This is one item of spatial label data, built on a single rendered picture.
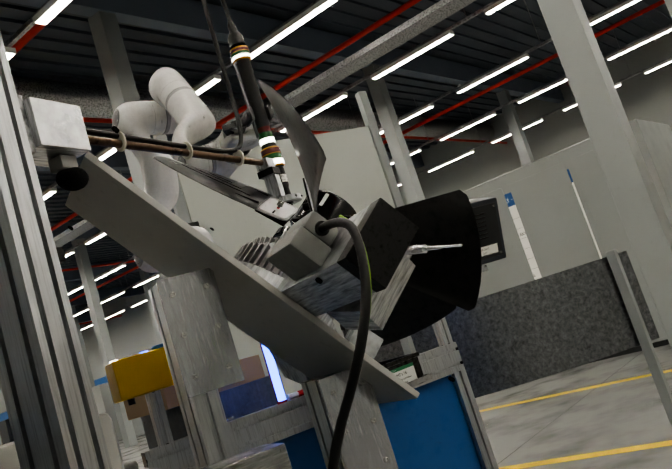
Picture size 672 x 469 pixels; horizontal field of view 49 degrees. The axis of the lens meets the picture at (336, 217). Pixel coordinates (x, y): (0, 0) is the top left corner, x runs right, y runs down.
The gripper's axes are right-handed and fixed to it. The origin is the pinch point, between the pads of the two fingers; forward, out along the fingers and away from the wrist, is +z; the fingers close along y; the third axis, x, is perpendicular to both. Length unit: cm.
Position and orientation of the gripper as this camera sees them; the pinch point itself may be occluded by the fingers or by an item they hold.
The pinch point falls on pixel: (258, 115)
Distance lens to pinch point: 163.4
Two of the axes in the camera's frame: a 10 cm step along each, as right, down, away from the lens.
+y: -8.5, 1.9, -4.9
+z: 4.3, -3.0, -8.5
